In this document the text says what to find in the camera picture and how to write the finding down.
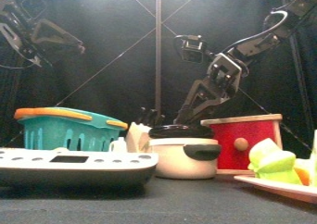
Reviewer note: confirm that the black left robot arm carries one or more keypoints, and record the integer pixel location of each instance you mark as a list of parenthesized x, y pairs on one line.
[(12, 5)]

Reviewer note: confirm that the white toy pot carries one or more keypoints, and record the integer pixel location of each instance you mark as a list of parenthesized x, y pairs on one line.
[(186, 157)]

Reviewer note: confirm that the black pot lid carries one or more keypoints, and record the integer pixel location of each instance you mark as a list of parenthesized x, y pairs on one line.
[(180, 131)]

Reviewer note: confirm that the red wooden toy drawer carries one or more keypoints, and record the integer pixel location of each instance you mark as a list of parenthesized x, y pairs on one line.
[(247, 141)]

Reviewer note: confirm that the small white toy bottle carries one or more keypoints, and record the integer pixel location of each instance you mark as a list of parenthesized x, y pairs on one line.
[(119, 145)]

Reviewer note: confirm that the orange toy food piece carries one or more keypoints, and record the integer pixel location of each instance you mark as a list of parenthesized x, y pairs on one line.
[(303, 175)]

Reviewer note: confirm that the white toy kitchen scale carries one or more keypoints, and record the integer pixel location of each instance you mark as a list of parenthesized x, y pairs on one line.
[(73, 166)]

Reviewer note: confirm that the white knife block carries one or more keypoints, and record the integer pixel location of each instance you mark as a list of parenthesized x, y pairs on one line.
[(138, 135)]

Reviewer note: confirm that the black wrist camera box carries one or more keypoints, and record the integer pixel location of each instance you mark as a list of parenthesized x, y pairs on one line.
[(191, 48)]

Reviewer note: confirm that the green toy lettuce piece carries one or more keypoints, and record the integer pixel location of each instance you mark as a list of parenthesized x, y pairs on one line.
[(274, 161)]

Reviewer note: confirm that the metal frame pole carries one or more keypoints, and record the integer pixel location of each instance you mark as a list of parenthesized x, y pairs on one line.
[(158, 48)]

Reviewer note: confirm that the white plate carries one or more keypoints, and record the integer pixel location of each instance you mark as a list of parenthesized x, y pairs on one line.
[(279, 187)]

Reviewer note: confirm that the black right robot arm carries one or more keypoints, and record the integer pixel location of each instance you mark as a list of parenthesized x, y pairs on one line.
[(271, 27)]

